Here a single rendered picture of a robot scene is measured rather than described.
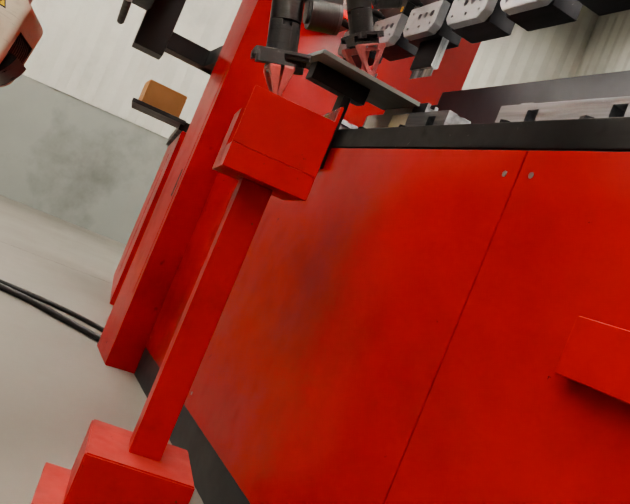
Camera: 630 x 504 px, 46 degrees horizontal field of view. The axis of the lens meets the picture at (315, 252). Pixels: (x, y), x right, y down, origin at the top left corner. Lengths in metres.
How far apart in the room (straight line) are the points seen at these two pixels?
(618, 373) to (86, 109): 8.10
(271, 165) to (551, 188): 0.50
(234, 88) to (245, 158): 1.27
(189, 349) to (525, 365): 0.66
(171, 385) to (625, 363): 0.84
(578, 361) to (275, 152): 0.67
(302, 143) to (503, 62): 8.68
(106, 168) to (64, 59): 1.25
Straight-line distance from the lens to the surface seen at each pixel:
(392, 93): 1.71
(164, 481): 1.37
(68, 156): 8.65
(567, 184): 1.01
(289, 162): 1.30
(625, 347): 0.82
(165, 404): 1.40
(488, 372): 0.99
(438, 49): 1.81
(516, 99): 2.41
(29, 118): 8.71
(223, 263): 1.36
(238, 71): 2.55
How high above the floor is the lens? 0.55
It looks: 1 degrees up
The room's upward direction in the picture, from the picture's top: 23 degrees clockwise
